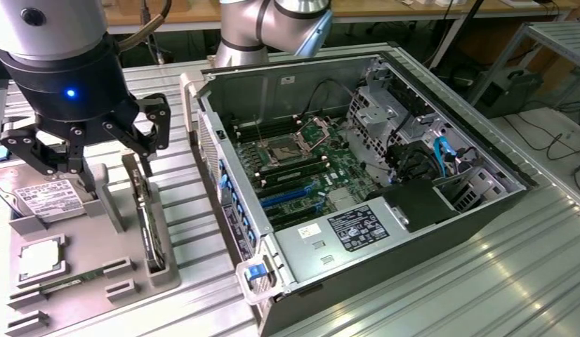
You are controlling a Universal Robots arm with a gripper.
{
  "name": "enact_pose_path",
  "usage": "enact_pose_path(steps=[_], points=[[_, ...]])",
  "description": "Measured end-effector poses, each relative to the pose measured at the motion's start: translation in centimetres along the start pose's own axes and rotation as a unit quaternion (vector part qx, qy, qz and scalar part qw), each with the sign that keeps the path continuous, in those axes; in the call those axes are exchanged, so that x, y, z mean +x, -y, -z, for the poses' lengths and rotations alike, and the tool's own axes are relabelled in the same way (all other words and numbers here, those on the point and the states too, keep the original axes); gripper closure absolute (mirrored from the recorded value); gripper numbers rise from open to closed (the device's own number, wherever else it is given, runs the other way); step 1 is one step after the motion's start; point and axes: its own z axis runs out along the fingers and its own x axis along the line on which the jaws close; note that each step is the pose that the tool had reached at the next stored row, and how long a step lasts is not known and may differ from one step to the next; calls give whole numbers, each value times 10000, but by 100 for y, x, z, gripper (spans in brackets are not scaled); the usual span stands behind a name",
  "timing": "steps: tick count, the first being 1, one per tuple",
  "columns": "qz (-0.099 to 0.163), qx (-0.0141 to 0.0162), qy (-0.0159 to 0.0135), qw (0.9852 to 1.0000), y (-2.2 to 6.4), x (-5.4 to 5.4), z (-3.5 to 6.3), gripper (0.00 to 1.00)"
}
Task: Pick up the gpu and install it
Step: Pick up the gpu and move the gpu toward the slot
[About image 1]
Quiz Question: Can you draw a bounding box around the metal disk bay cage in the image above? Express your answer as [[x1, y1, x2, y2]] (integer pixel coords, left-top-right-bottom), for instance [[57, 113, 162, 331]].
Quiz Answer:
[[345, 86, 441, 173]]

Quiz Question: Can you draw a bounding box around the black device on floor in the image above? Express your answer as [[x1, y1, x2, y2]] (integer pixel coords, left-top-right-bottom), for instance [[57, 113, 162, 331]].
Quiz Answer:
[[476, 68, 546, 119]]

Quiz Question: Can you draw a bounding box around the CPU socket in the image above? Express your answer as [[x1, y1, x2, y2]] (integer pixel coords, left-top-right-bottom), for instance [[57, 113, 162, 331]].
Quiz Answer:
[[265, 139, 314, 166]]

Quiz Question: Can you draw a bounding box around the grey power supply with label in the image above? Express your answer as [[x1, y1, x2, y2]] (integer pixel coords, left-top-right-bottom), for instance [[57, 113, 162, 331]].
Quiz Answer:
[[272, 196, 413, 282]]

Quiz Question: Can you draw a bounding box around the silver chipset heatsink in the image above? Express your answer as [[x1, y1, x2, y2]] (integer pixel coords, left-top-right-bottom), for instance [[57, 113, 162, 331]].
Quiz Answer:
[[326, 187, 366, 209]]

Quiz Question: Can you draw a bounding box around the wooden desk with white frame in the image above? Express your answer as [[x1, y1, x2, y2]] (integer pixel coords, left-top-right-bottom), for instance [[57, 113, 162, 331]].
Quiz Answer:
[[104, 0, 580, 68]]

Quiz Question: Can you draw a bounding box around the open PC case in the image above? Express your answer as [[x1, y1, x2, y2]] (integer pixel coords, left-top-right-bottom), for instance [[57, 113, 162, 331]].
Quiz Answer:
[[178, 48, 542, 337]]

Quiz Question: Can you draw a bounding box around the black expansion slot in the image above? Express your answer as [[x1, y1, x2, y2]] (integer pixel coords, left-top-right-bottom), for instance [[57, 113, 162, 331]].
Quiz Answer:
[[265, 203, 320, 221]]

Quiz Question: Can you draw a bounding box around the installed black RAM stick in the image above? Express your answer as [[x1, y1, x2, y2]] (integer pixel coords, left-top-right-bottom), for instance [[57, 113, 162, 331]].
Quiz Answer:
[[258, 162, 330, 184]]

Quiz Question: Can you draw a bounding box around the black plastic air shroud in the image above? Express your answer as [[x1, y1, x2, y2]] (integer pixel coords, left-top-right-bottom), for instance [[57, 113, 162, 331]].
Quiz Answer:
[[366, 178, 460, 233]]

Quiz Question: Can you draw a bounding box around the metal slat shelf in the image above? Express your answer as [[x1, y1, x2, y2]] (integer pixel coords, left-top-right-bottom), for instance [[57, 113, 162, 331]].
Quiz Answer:
[[466, 20, 580, 106]]

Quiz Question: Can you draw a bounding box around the green motherboard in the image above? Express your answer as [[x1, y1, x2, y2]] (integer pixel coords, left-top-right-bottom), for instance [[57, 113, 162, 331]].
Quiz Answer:
[[232, 115, 394, 230]]

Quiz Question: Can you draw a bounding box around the graphics card with metal bracket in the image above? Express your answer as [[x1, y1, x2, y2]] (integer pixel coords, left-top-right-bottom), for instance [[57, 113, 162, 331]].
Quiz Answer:
[[121, 150, 172, 273]]

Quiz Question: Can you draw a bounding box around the black wire in case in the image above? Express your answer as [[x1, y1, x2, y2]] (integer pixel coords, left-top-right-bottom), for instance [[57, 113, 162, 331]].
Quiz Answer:
[[306, 79, 357, 117]]

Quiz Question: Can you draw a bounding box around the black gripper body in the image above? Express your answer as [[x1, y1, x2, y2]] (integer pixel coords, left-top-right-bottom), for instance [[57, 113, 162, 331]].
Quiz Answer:
[[0, 33, 141, 130]]

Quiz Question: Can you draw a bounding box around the thin metal locking lever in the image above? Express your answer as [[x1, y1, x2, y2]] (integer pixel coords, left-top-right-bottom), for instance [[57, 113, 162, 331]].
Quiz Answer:
[[253, 114, 268, 145]]

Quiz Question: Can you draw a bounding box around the green RAM stick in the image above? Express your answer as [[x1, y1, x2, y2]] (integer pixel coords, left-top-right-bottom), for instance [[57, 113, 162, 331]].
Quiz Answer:
[[36, 268, 108, 293]]

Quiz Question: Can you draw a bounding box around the hard disk with white label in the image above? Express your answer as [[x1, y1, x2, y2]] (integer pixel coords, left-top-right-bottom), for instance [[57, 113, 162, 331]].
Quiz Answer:
[[0, 164, 93, 224]]

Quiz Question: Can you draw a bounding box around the black RAM slot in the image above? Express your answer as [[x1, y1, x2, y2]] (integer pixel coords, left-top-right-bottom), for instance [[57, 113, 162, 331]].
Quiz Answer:
[[233, 118, 301, 144]]

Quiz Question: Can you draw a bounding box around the grey parts rack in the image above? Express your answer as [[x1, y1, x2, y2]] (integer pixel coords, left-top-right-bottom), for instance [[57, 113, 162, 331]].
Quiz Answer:
[[0, 163, 182, 337]]

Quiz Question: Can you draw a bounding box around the metal socket cover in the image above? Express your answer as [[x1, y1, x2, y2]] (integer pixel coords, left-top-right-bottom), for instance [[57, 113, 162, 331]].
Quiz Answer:
[[293, 117, 333, 142]]

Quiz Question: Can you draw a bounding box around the blue expansion slot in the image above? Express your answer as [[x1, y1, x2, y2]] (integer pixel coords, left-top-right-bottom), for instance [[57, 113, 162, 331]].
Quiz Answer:
[[260, 187, 314, 209]]

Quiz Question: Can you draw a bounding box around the light blue data wire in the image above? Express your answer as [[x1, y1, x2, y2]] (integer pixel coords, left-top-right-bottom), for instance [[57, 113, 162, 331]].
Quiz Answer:
[[432, 135, 460, 177]]

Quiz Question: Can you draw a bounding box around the CPU chip with silver lid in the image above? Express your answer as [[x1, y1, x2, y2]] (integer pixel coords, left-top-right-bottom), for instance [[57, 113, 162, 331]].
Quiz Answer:
[[17, 242, 65, 279]]

